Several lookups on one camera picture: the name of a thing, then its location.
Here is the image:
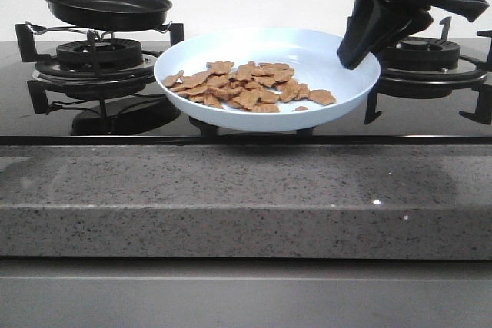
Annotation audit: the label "black frying pan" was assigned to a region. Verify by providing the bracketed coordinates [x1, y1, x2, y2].
[45, 0, 172, 31]

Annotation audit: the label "right black gas burner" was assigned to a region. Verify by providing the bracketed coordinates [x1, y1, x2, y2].
[380, 37, 461, 71]

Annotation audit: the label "black gas burner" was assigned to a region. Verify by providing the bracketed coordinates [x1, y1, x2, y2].
[380, 37, 461, 71]
[56, 38, 143, 71]

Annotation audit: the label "wire pan reducer ring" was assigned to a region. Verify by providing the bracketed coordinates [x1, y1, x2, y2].
[25, 20, 172, 43]

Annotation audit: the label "right black pan support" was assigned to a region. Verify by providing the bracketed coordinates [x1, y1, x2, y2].
[364, 16, 491, 124]

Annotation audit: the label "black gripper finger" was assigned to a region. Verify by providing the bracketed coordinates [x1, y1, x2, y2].
[371, 9, 433, 54]
[337, 0, 392, 70]

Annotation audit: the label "left black pan support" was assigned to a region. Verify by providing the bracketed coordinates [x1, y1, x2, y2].
[15, 22, 161, 86]

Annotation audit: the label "black glass gas cooktop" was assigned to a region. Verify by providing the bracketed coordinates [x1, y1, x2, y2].
[1, 39, 491, 145]

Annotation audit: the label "light blue plate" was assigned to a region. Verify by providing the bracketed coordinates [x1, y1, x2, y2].
[154, 28, 381, 132]

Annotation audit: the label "left black gas burner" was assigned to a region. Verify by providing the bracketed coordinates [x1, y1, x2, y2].
[56, 38, 143, 71]

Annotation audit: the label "brown meat pieces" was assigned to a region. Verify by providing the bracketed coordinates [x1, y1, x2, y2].
[163, 61, 336, 113]

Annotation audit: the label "black pan support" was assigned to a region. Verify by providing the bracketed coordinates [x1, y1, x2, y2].
[15, 22, 161, 86]
[364, 16, 491, 124]

